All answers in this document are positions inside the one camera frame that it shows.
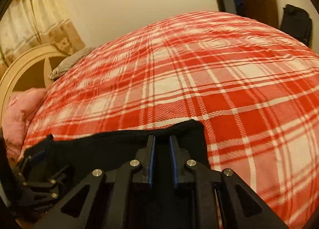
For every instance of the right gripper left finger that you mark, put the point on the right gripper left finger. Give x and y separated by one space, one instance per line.
100 199

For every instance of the black pants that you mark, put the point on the black pants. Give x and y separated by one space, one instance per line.
107 151

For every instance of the grey striped pillow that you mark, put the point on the grey striped pillow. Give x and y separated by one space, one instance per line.
69 62

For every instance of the red white plaid bedsheet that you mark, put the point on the red white plaid bedsheet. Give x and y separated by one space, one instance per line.
253 87

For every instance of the pink folded quilt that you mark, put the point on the pink folded quilt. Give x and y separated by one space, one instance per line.
20 111

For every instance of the cream round headboard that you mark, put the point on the cream round headboard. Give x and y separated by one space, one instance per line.
29 70

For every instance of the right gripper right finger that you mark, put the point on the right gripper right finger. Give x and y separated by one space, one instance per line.
221 199

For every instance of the beige floral curtain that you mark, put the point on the beige floral curtain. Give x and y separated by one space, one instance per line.
30 23

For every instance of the black bag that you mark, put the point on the black bag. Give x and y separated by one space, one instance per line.
297 23

